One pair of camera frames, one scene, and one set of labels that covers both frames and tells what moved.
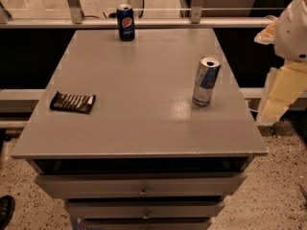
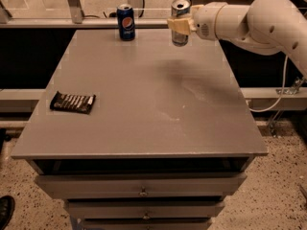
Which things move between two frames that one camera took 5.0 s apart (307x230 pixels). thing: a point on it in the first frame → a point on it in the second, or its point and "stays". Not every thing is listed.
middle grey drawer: [145, 209] stays
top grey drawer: [142, 185] stays
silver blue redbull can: [208, 70] → [180, 8]
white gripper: [292, 37] → [204, 19]
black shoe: [7, 209] stays
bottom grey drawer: [147, 223] stays
